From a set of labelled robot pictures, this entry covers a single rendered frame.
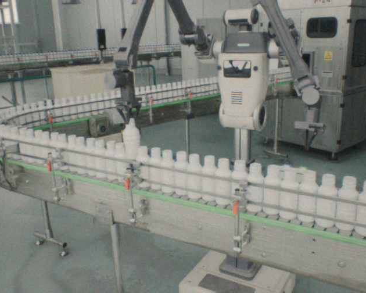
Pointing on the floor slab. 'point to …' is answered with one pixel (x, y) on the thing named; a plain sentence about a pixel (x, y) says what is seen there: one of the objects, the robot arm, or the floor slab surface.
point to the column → (60, 25)
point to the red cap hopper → (7, 47)
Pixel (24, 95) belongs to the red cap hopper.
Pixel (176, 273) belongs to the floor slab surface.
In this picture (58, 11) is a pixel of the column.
